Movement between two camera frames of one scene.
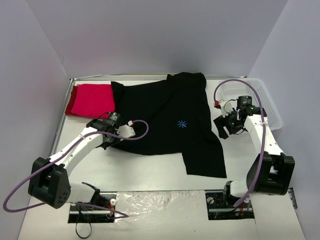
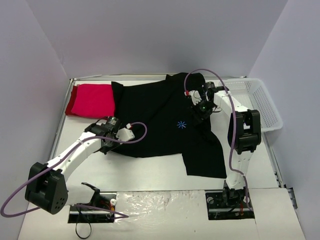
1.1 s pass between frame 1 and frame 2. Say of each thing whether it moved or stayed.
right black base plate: stayed
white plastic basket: stayed
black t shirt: stayed
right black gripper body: moved
